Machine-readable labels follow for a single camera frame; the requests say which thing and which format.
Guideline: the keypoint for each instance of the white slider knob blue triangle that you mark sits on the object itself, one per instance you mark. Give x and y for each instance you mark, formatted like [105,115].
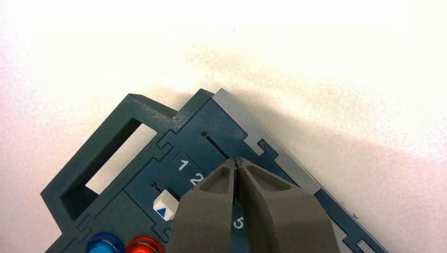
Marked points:
[166,204]

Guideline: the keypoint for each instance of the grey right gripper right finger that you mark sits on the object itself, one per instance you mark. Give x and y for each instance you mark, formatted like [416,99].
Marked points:
[283,220]

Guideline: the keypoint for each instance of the teal and grey control board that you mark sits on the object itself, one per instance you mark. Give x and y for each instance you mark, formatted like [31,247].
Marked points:
[216,122]

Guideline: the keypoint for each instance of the red push button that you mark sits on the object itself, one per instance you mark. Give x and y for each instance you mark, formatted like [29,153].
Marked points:
[144,245]

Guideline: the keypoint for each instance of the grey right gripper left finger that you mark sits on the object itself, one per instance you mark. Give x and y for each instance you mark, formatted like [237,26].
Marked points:
[204,216]

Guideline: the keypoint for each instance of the blue push button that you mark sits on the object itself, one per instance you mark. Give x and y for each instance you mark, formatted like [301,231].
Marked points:
[104,244]

